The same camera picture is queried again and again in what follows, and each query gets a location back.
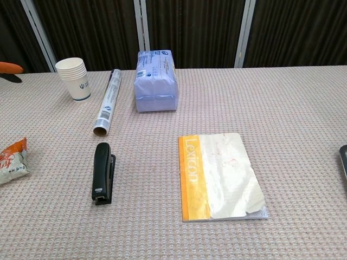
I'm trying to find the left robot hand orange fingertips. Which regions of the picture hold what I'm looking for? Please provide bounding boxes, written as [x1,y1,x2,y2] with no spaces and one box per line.
[0,61,24,83]

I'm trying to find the black stapler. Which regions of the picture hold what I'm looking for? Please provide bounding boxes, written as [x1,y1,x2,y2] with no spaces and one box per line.
[91,142,117,206]

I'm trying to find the white paper cup stack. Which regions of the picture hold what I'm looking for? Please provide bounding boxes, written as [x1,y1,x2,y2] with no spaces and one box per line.
[55,57,91,103]

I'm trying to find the orange white snack bag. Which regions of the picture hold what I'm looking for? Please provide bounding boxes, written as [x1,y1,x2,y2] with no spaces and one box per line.
[0,136,31,186]

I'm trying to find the cling film roll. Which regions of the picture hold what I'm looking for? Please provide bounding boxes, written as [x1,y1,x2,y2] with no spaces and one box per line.
[92,68,123,137]

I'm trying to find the purple wrapped paper ream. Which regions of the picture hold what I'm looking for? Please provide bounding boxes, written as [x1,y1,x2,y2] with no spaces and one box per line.
[133,49,178,113]

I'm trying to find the dark brown pleated curtain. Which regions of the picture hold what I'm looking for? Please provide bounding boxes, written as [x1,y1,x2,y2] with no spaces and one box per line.
[0,0,347,74]

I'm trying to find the checked beige tablecloth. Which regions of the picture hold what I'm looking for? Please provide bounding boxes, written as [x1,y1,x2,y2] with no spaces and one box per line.
[0,64,347,260]

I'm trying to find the Lexicon notebook orange white cover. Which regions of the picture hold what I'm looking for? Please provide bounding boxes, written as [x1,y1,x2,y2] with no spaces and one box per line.
[178,132,269,223]

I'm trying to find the dark tray with grey rim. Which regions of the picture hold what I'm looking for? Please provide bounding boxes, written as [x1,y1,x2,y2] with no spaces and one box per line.
[338,144,347,179]

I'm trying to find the grey metal post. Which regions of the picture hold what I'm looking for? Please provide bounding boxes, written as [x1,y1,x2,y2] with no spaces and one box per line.
[133,0,151,53]
[233,0,257,68]
[21,0,57,73]

